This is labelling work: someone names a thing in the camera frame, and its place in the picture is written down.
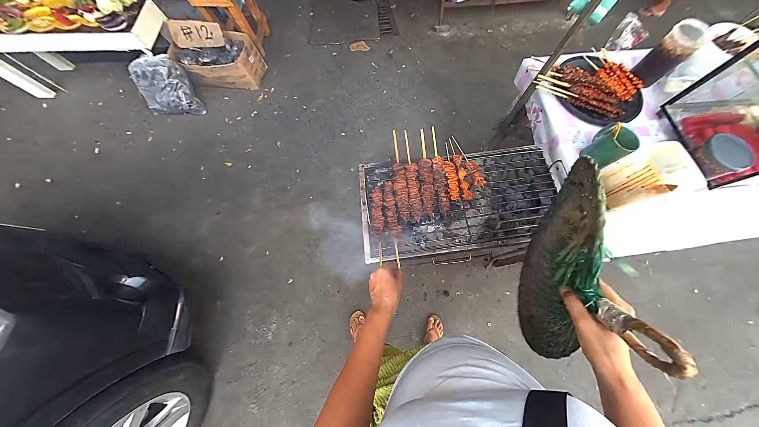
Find green brown woven fan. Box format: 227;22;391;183
517;155;699;380

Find clear plastic bag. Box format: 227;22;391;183
605;12;650;51

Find pile of cooked skewers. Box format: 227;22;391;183
531;49;645;119

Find cardboard box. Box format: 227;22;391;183
167;30;268;91

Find single brown meat skewer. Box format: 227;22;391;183
370;184;385;268
383;180;402;271

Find black plastic bag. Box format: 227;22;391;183
127;50;208;116

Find white table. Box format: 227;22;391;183
515;47;759;260

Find cardboard price sign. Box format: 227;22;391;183
167;19;226;49

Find black car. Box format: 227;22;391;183
0;223;212;427

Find brown wooden bench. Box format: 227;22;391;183
438;0;537;27

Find glass display case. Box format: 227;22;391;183
659;38;759;191

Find white rectangular plastic container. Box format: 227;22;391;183
600;140;709;211

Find clear jar of brown sauce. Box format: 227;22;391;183
631;18;710;89

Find metal charcoal grill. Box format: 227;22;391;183
358;145;569;269

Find teal plastic object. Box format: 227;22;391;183
566;0;620;26

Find round black plate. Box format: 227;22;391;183
555;56;644;127

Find person's left forearm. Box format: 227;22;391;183
313;306;395;427

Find orange wooden stool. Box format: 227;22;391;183
188;0;271;58

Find person's body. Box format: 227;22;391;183
378;335;617;427

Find wire grill grate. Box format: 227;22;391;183
362;146;558;255

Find metal drain cover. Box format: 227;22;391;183
310;0;400;46

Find round grey lid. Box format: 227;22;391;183
706;133;755;173

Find pink floral tablecloth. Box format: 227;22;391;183
514;47;718;179

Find row of grilling skewers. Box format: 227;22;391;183
391;126;487;224

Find white produce stand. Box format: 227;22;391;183
0;0;168;100

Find person's right hand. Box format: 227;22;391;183
560;280;636;380

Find person's right forearm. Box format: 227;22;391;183
595;363;666;427

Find dark metal pole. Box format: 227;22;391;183
486;0;604;150

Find pile of charcoal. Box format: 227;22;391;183
368;152;557;247

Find green plastic cup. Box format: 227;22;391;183
579;122;641;169

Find bundle of thin wooden sticks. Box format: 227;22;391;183
605;164;678;199

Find white round bowl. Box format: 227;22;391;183
707;22;755;53

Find person's left hand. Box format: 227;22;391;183
368;266;403;316

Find person's legs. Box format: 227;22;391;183
348;310;445;427

